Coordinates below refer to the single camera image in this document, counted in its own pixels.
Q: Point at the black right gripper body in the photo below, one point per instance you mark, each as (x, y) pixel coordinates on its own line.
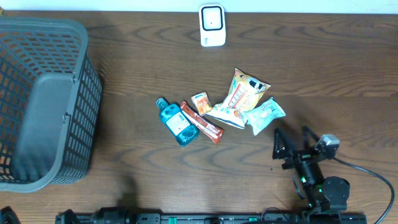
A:
(301, 156)

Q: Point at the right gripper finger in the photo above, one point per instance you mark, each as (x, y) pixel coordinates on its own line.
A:
(309, 134)
(283, 146)

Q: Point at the pale wet wipes pack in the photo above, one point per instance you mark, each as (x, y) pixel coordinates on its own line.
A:
(259, 118)

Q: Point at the yellow snack bag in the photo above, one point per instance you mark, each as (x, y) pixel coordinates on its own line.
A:
(244, 94)

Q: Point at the orange snack bar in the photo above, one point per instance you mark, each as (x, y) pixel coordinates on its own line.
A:
(209, 129)

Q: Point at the small orange tissue pack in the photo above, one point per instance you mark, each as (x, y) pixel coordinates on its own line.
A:
(202, 103)

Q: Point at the teal mouthwash bottle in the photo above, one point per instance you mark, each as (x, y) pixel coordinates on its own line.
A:
(178, 124)

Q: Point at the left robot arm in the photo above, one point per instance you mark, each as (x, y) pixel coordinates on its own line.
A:
(103, 216)

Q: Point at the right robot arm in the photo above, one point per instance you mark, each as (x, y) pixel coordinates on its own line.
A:
(327, 197)

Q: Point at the white barcode scanner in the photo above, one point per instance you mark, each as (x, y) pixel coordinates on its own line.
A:
(212, 25)

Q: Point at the grey plastic basket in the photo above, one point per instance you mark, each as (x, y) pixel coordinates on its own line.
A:
(50, 99)

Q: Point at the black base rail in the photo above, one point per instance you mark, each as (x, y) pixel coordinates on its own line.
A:
(155, 218)

